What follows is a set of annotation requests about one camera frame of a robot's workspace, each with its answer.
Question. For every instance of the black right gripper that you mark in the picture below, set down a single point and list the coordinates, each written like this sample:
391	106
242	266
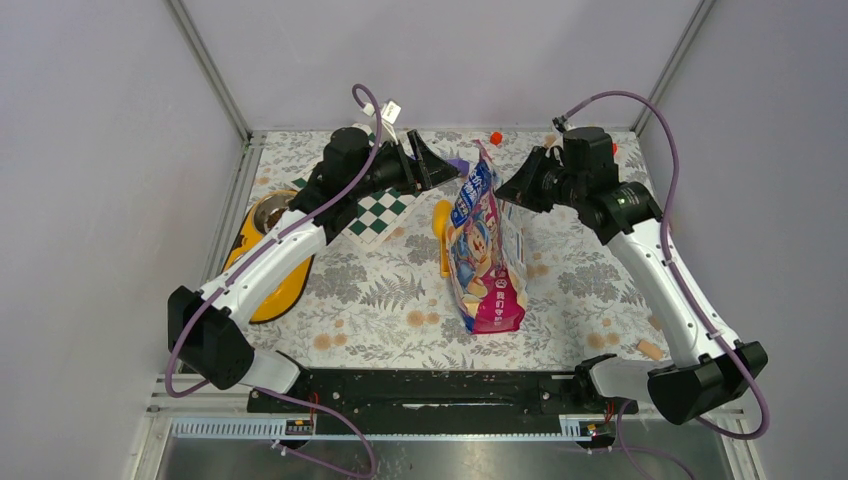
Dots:
521	187

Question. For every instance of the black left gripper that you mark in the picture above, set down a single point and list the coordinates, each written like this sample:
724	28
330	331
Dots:
423	172

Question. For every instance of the yellow plastic scoop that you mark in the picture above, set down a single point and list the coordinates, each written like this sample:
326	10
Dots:
440	227

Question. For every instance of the cat food bag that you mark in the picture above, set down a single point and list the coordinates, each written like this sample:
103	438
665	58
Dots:
485	252

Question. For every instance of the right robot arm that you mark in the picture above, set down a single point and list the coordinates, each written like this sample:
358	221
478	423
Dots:
709	364

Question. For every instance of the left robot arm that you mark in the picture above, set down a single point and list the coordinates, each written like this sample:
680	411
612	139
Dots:
205	325

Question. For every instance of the yellow double pet bowl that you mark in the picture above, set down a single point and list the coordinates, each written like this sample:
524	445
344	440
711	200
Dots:
269	268

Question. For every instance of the purple plastic cylinder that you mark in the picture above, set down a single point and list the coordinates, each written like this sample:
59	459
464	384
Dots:
461	165

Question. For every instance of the green white checkered board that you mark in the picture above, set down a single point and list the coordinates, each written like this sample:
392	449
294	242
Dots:
367	221

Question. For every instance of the wooden dowel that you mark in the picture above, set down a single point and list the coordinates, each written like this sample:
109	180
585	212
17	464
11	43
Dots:
650	350

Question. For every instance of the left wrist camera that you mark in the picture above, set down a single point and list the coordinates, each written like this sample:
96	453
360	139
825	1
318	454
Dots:
390	111

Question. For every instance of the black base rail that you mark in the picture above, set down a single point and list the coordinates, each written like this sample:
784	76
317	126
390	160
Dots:
423	403

